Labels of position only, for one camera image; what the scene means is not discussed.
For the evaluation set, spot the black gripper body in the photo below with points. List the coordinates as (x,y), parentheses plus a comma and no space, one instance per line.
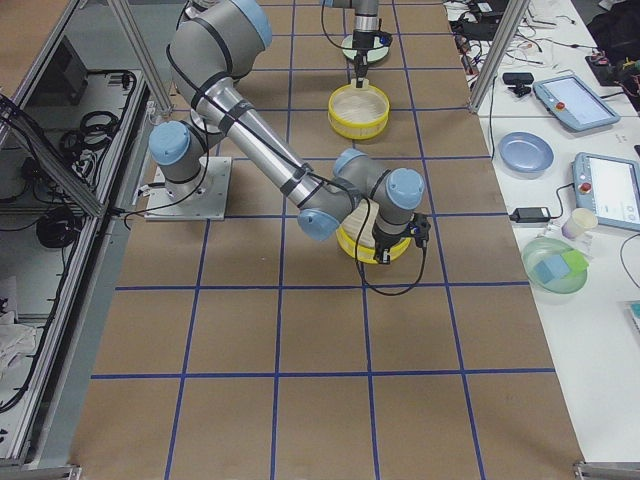
(361,43)
(385,241)

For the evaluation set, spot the white bun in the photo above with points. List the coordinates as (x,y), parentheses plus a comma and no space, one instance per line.
(360,84)

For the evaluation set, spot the yellow steamer basket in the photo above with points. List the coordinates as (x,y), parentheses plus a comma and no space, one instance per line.
(355,232)
(358,113)

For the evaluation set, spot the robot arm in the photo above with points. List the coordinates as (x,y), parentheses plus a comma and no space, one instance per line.
(366,27)
(214,45)

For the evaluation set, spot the light green plate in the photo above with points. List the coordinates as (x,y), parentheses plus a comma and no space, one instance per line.
(376,54)

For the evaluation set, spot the black power adapter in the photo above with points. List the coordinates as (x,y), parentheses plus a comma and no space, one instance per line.
(530,215)

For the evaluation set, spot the black webcam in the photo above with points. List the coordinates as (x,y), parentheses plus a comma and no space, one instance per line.
(518,83)

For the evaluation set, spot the green glass bowl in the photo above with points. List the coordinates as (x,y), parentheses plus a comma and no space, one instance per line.
(543,247)

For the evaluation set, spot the blue plate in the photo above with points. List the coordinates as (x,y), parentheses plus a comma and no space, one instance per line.
(525,155)

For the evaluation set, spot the blue sponge block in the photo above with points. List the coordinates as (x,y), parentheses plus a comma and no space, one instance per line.
(549,269)

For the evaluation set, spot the green sponge block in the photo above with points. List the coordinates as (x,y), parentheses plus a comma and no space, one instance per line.
(575,262)

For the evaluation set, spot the paper cup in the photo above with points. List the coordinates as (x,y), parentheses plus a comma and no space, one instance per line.
(579,222)

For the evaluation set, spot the teach pendant far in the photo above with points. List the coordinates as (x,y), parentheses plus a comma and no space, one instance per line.
(571,101)

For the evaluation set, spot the teach pendant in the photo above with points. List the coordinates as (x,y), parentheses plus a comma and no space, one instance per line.
(609,187)
(571,101)

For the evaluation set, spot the teach pendant near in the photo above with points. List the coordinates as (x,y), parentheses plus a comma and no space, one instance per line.
(609,187)

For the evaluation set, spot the white cloth rag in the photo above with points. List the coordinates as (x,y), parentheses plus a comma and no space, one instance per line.
(17,341)

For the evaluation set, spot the aluminium frame post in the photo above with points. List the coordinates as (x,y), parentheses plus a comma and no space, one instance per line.
(505,33)

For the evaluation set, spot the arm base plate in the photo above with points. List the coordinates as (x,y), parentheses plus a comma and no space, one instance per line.
(203,198)

